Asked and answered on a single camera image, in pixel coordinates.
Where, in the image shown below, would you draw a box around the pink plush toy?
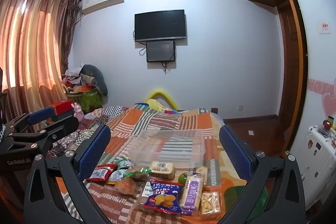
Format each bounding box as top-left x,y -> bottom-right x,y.
72,102 -> 84,121

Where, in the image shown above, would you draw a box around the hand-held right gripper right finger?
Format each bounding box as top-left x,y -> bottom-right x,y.
218,124 -> 314,224

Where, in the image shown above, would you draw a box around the clear plastic container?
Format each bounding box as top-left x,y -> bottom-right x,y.
128,129 -> 206,165

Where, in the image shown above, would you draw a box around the orange bread packet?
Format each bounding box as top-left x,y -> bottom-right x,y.
113,178 -> 138,197

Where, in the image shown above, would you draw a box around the red green toy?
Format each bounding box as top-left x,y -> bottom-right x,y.
324,116 -> 335,130

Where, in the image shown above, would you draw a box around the black wall television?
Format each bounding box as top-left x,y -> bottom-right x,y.
134,9 -> 187,42

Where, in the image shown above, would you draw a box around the red snack packet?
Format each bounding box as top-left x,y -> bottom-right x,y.
86,164 -> 118,183

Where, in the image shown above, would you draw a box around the small beige pastry packet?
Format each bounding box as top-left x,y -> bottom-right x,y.
196,166 -> 208,186

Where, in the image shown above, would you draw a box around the purple label wafer packet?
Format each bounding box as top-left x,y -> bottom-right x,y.
179,173 -> 204,212

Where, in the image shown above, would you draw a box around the brown wooden door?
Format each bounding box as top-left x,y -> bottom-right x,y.
277,0 -> 308,156

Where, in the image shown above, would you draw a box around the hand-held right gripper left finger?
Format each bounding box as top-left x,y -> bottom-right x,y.
23,124 -> 112,224

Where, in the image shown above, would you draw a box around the red box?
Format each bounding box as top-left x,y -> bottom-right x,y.
50,99 -> 74,115

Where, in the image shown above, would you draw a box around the white sliding wardrobe door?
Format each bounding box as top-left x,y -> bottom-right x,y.
285,0 -> 336,161

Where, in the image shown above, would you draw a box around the pink striped curtain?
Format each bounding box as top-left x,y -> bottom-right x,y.
0,0 -> 80,119

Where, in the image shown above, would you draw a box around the small black wall monitor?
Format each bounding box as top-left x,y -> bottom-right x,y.
146,40 -> 176,63

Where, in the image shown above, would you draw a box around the clear peanut brittle packet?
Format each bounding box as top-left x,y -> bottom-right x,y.
199,191 -> 221,215

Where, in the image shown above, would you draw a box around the blue cracker packet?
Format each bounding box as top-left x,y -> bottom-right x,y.
143,178 -> 184,215

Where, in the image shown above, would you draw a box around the dark green snack packet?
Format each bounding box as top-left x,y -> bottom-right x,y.
114,158 -> 132,169

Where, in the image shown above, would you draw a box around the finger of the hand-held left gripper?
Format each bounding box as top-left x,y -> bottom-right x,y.
4,106 -> 57,135
9,115 -> 80,159

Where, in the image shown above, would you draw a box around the black white checkered cloth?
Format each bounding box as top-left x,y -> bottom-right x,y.
101,105 -> 126,122

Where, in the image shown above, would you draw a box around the dark blue box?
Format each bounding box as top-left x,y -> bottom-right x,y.
52,109 -> 76,122

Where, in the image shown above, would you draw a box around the yellow cloth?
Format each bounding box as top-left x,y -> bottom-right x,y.
147,99 -> 171,111

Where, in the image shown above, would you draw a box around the yellow foam tube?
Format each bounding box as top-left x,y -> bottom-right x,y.
149,89 -> 179,109

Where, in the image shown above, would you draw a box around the white suitcase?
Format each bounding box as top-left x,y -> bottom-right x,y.
299,124 -> 336,211

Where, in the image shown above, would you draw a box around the black cables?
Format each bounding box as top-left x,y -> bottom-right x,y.
161,61 -> 174,75

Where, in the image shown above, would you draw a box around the round biscuit sleeve packet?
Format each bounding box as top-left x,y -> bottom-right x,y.
138,181 -> 155,210

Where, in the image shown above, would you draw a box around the beige cake packet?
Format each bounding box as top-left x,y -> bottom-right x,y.
149,160 -> 175,180

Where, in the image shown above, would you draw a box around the cream patterned fleece blanket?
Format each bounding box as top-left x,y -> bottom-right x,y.
207,111 -> 268,216

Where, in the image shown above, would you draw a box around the white green snack packet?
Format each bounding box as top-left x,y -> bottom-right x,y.
106,169 -> 128,185

